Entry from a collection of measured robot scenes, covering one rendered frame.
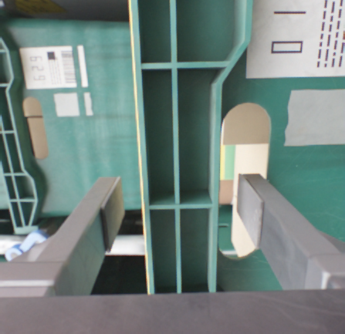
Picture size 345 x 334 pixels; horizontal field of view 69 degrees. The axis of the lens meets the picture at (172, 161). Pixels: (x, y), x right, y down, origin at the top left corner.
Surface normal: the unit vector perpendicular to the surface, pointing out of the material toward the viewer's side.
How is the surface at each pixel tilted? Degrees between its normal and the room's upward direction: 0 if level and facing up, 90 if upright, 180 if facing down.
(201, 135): 97
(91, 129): 98
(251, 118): 93
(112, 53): 94
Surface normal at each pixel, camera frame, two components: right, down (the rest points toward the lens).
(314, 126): 0.08, 0.29
